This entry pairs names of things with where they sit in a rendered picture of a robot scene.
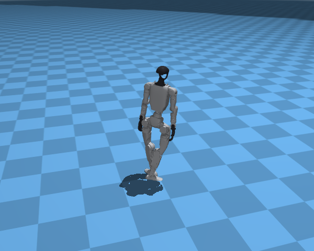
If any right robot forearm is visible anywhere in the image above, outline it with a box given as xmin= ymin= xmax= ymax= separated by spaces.
xmin=171 ymin=106 xmax=178 ymax=127

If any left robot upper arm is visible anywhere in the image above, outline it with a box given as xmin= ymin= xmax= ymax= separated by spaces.
xmin=143 ymin=82 xmax=152 ymax=105

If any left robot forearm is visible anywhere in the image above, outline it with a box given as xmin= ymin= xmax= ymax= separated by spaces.
xmin=140 ymin=100 xmax=148 ymax=119

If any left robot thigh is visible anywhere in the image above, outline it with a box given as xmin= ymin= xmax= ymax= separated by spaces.
xmin=141 ymin=117 xmax=155 ymax=151

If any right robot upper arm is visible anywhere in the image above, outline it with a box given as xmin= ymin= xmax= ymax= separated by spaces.
xmin=168 ymin=87 xmax=177 ymax=112

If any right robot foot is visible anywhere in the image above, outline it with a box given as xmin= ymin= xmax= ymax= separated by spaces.
xmin=145 ymin=174 xmax=163 ymax=181

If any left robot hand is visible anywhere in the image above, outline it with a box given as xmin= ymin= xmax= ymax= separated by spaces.
xmin=138 ymin=115 xmax=143 ymax=132

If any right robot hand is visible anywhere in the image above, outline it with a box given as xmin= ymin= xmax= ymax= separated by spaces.
xmin=169 ymin=124 xmax=176 ymax=141

